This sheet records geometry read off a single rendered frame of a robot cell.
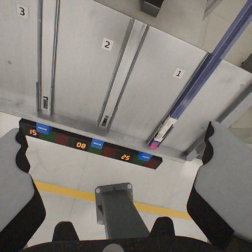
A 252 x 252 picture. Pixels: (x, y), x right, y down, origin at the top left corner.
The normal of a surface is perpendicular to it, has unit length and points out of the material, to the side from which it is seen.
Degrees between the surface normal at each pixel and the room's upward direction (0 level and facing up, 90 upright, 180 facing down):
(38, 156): 0
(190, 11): 0
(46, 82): 45
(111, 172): 0
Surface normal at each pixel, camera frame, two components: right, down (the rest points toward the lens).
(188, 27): 0.21, -0.04
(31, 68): -0.05, 0.65
